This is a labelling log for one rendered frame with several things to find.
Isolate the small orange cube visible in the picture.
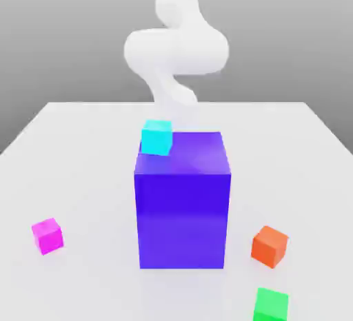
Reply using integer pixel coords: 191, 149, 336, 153
250, 225, 290, 269

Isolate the small green cube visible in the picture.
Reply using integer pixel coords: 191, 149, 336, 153
252, 287, 290, 321

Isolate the small magenta cube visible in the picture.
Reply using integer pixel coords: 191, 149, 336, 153
30, 217, 65, 256

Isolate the small cyan cube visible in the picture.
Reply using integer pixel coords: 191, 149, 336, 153
140, 118, 174, 157

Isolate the large purple box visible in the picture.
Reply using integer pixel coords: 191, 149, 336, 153
134, 131, 232, 270

